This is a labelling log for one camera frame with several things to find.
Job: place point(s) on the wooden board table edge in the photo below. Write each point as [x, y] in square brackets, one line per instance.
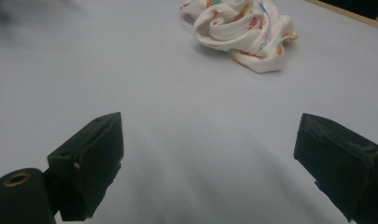
[348, 14]

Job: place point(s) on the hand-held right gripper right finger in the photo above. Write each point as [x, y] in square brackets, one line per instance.
[342, 168]

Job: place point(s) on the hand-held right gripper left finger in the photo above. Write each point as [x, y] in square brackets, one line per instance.
[90, 161]

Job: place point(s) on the white cloth with colourful print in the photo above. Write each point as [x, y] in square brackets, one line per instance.
[227, 28]

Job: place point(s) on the light blue table mat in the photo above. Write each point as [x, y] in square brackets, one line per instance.
[177, 109]

